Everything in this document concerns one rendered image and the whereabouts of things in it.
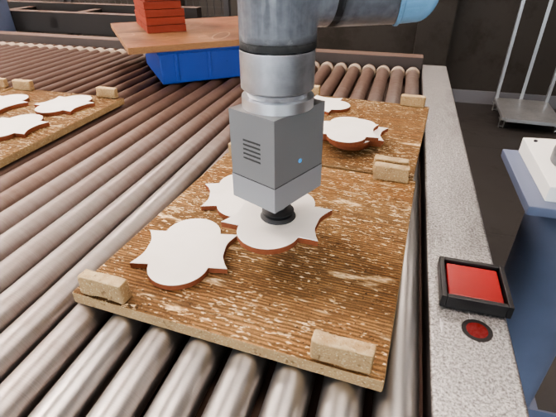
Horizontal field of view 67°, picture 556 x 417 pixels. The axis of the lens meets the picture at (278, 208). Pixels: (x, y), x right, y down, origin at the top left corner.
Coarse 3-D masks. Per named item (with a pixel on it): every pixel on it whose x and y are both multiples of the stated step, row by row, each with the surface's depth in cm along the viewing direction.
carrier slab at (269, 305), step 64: (192, 192) 67; (320, 192) 67; (384, 192) 67; (128, 256) 53; (256, 256) 53; (320, 256) 53; (384, 256) 53; (192, 320) 44; (256, 320) 44; (320, 320) 44; (384, 320) 44
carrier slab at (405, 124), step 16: (352, 112) 100; (368, 112) 100; (384, 112) 100; (400, 112) 100; (416, 112) 100; (400, 128) 91; (416, 128) 91; (384, 144) 84; (400, 144) 84; (416, 144) 84; (336, 160) 77; (352, 160) 77; (368, 160) 77; (416, 160) 77
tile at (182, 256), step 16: (176, 224) 58; (192, 224) 58; (208, 224) 58; (160, 240) 54; (176, 240) 54; (192, 240) 54; (208, 240) 54; (224, 240) 54; (144, 256) 52; (160, 256) 52; (176, 256) 52; (192, 256) 52; (208, 256) 52; (160, 272) 49; (176, 272) 49; (192, 272) 49; (224, 272) 50; (160, 288) 48; (176, 288) 47
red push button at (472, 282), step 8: (448, 264) 53; (448, 272) 51; (456, 272) 51; (464, 272) 51; (472, 272) 51; (480, 272) 51; (488, 272) 51; (496, 272) 52; (448, 280) 50; (456, 280) 50; (464, 280) 50; (472, 280) 50; (480, 280) 50; (488, 280) 50; (496, 280) 50; (448, 288) 49; (456, 288) 49; (464, 288) 49; (472, 288) 49; (480, 288) 49; (488, 288) 49; (496, 288) 49; (472, 296) 48; (480, 296) 48; (488, 296) 48; (496, 296) 48
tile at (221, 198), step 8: (208, 184) 68; (216, 184) 68; (224, 184) 68; (232, 184) 68; (216, 192) 65; (224, 192) 65; (232, 192) 65; (208, 200) 63; (216, 200) 63; (224, 200) 63; (232, 200) 63; (240, 200) 63; (208, 208) 62; (216, 208) 62; (224, 208) 61; (232, 208) 61; (224, 216) 60
